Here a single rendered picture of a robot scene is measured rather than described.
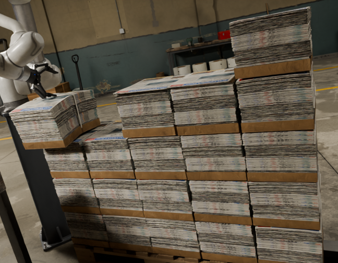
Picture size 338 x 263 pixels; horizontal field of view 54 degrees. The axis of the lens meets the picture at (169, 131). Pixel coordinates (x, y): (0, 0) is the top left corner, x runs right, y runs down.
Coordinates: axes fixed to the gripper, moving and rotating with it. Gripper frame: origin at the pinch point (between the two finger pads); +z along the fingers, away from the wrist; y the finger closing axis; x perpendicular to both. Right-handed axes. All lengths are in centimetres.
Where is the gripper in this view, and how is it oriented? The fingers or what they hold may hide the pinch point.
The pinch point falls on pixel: (54, 84)
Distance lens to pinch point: 202.4
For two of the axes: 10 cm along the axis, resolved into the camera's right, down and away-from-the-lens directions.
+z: 4.3, 1.3, 8.9
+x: 9.0, -0.5, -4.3
